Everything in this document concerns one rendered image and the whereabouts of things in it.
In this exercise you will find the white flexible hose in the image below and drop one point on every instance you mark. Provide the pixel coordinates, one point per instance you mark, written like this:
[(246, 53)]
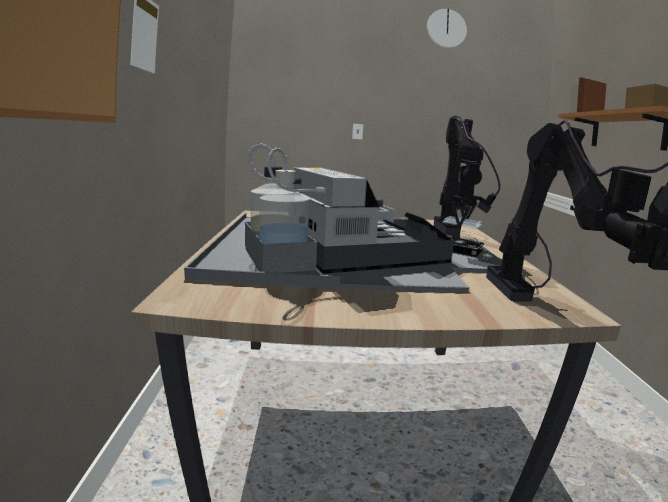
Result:
[(285, 169)]

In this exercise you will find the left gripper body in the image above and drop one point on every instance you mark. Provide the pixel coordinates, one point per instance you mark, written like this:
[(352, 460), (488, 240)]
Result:
[(643, 232)]

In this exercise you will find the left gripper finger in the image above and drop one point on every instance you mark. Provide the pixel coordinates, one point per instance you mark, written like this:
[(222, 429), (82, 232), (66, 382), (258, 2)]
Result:
[(660, 258)]

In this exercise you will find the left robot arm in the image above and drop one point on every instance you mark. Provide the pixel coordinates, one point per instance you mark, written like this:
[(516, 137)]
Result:
[(627, 189)]

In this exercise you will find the white rectangular well plate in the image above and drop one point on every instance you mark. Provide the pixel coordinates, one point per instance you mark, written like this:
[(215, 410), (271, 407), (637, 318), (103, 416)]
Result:
[(470, 223)]

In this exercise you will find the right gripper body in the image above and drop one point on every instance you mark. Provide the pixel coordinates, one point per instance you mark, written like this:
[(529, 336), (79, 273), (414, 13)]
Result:
[(466, 193)]

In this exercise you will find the grey flexible hose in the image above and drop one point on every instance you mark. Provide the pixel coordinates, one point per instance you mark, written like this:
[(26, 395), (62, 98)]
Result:
[(250, 163)]

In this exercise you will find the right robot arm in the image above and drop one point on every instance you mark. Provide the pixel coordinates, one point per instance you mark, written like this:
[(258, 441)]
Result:
[(466, 150)]

